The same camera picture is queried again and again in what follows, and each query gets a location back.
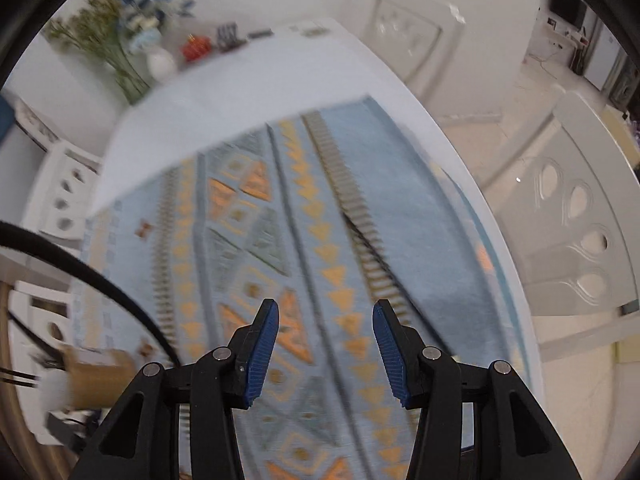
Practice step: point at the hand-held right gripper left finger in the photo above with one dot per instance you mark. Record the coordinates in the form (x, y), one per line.
(260, 355)

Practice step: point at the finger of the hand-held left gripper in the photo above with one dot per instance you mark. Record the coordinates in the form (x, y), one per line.
(75, 427)

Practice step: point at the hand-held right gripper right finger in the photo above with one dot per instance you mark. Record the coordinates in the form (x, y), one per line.
(390, 355)

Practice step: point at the bamboo utensil holder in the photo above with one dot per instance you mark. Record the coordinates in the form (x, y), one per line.
(100, 380)

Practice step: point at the white chair near left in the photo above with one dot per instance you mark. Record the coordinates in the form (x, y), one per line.
(12, 425)

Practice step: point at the patterned blue tablecloth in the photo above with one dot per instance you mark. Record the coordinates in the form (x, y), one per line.
(425, 210)

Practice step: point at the white storage rack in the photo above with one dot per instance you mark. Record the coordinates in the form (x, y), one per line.
(40, 127)

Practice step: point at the white vase with blue flowers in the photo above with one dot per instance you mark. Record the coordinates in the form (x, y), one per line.
(161, 65)

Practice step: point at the red lidded teacup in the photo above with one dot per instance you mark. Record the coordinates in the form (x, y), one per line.
(194, 49)

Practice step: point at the blue cloth with leaf print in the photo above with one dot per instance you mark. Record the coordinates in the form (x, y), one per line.
(5, 115)

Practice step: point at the black remote control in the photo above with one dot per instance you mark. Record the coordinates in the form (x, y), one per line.
(260, 34)

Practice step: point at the grey phone stand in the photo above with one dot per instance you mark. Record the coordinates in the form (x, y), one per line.
(229, 35)

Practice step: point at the glass vase with green stems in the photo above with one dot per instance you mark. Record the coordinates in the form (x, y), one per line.
(100, 35)

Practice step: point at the white cabinet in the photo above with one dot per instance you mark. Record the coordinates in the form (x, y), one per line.
(602, 60)

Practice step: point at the black television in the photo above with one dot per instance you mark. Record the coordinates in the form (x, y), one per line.
(567, 2)

